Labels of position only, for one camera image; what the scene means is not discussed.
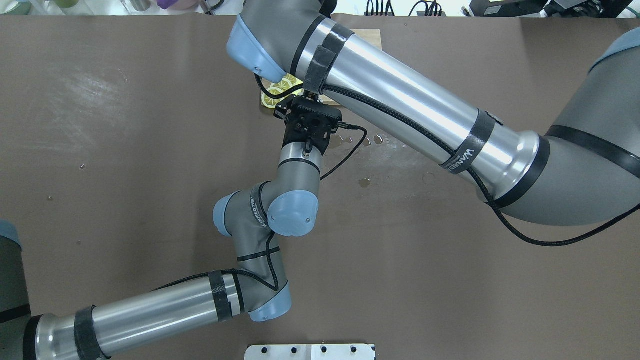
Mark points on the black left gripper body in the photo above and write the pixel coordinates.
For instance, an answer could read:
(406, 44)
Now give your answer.
(292, 137)

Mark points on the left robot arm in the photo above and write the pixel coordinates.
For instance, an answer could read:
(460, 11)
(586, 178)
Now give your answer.
(108, 209)

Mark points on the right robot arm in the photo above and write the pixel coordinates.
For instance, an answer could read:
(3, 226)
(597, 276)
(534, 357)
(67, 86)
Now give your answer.
(584, 170)

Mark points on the bamboo cutting board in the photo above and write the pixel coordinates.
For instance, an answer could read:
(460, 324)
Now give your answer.
(360, 56)

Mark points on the lemon slice far end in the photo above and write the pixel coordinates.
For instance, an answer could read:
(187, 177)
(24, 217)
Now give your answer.
(268, 102)

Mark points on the lemon slice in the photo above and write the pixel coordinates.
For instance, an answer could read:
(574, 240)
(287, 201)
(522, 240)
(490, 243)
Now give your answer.
(288, 82)
(277, 93)

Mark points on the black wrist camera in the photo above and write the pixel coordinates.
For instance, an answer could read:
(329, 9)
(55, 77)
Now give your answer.
(309, 116)

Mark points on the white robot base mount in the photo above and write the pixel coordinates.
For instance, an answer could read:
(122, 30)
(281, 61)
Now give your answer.
(320, 351)

